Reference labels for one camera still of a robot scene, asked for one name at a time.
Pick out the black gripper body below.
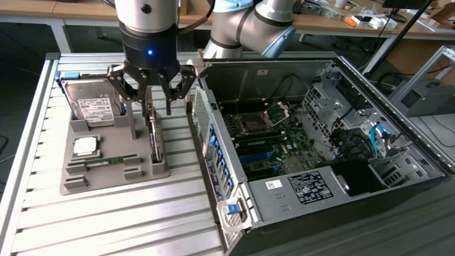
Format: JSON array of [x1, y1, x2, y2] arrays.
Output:
[[119, 22, 180, 86]]

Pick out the graphics card with metal bracket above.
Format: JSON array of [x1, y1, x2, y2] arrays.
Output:
[[144, 86, 166, 164]]

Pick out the hard disk in blue carrier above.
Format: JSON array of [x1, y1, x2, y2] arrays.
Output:
[[56, 69, 124, 127]]

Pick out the CPU socket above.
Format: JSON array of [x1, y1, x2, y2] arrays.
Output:
[[242, 113, 275, 133]]

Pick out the silver CPU chip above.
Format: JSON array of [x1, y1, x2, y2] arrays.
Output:
[[72, 138, 99, 157]]

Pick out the green RAM stick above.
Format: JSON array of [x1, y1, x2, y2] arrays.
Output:
[[67, 154, 138, 167]]

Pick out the metal socket cover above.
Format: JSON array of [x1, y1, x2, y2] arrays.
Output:
[[263, 101, 296, 126]]

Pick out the black RAM stick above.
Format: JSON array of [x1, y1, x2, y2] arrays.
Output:
[[234, 133, 287, 150]]

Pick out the blue expansion slot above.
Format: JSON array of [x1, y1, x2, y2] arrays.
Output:
[[238, 152, 274, 163]]

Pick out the grey parts rack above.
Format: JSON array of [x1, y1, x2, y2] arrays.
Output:
[[59, 87, 171, 196]]

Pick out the open PC case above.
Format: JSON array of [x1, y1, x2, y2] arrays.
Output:
[[184, 52, 455, 256]]

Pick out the wooden desk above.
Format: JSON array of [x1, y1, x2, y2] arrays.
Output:
[[294, 0, 455, 78], [0, 0, 214, 53]]

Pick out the green motherboard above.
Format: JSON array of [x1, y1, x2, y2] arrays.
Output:
[[220, 98, 331, 182]]

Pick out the silver chipset heatsink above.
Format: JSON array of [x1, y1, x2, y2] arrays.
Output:
[[283, 157, 310, 173]]

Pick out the grey power supply unit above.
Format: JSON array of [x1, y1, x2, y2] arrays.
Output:
[[247, 165, 352, 223]]

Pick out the white flat device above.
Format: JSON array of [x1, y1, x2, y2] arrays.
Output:
[[367, 17, 398, 29]]

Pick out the black monitor with stand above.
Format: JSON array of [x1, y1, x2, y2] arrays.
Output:
[[382, 0, 432, 23]]

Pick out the black stand pole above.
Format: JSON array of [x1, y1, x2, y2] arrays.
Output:
[[362, 0, 435, 77]]

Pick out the metal disk bay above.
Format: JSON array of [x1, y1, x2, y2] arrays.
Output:
[[367, 149, 446, 189]]

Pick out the grey computer tower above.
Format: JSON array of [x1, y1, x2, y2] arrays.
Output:
[[388, 77, 455, 118]]

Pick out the open brown cardboard box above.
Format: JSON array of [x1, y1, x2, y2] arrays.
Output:
[[428, 0, 455, 30]]

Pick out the metal box with wires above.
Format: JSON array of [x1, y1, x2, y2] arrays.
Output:
[[294, 0, 323, 15]]

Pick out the black cable bundle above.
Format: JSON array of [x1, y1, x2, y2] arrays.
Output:
[[330, 127, 371, 161]]

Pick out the blue wire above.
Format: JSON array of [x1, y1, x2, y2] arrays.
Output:
[[368, 121, 392, 159]]

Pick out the aluminium profile frame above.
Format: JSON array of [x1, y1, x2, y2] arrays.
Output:
[[408, 44, 455, 89]]

